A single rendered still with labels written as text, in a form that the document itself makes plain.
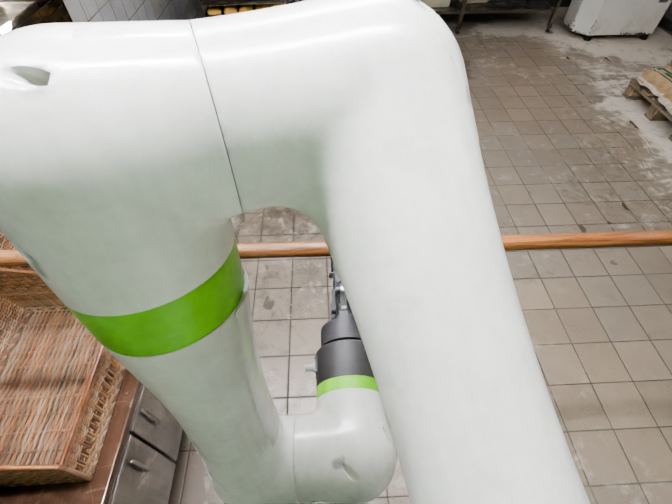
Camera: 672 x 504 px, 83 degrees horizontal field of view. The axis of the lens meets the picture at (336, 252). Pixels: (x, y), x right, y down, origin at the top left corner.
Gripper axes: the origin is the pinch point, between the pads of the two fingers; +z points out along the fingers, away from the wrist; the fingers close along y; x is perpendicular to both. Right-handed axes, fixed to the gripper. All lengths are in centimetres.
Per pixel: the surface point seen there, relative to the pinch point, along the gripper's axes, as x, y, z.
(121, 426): -63, 62, -11
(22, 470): -74, 46, -24
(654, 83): 277, 96, 249
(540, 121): 183, 118, 233
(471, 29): 181, 116, 429
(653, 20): 362, 96, 388
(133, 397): -62, 62, -3
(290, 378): -20, 119, 24
